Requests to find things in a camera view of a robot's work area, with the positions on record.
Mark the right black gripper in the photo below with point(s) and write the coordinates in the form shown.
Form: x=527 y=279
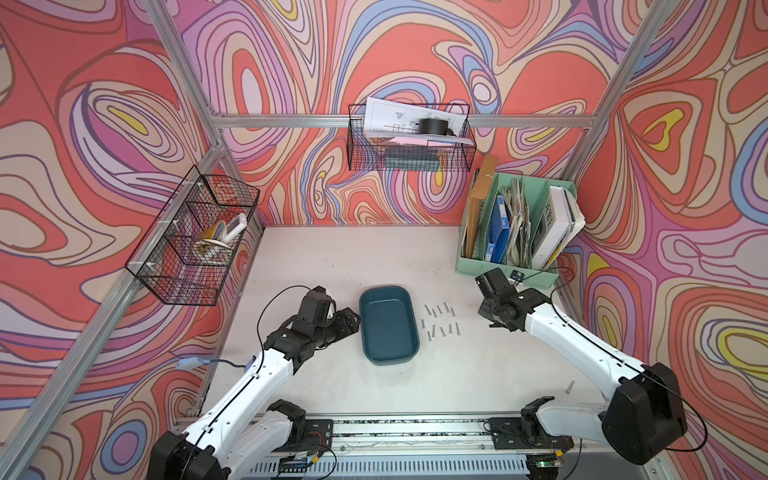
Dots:
x=484 y=311

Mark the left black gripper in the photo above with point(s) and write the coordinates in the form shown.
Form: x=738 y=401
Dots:
x=345 y=323

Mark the teal plastic storage tray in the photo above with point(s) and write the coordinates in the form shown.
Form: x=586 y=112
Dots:
x=388 y=325

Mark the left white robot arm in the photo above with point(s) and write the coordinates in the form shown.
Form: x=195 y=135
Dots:
x=243 y=427

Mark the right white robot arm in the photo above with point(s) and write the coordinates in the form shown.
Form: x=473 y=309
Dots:
x=642 y=411

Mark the stack of magazines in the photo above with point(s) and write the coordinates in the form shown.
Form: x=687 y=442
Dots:
x=517 y=252

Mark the blue folder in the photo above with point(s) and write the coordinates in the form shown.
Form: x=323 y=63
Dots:
x=498 y=231

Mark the green file organizer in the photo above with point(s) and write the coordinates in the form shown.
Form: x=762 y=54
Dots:
x=535 y=188

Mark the white book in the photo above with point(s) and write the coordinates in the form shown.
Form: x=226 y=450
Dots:
x=560 y=222

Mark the brown folder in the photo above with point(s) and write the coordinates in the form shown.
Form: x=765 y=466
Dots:
x=478 y=193

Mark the tape rolls in basket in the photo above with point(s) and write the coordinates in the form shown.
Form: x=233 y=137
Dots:
x=217 y=242

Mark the black tape roll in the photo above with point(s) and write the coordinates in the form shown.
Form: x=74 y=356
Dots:
x=434 y=126

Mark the white paper sheets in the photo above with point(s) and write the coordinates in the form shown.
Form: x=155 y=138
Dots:
x=397 y=124

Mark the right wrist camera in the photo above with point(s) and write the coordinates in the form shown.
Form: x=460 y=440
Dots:
x=495 y=285

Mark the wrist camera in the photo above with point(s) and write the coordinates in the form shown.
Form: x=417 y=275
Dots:
x=317 y=308
x=495 y=285

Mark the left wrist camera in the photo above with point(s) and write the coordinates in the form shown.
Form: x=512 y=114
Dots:
x=317 y=308

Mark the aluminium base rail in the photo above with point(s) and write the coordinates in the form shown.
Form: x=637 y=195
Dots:
x=441 y=446

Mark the black wire basket left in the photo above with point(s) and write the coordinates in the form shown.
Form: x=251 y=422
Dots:
x=164 y=262

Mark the black wire basket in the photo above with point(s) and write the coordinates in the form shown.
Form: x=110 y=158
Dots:
x=365 y=154
x=164 y=262

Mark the black wire basket back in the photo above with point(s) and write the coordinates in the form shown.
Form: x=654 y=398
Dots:
x=365 y=154

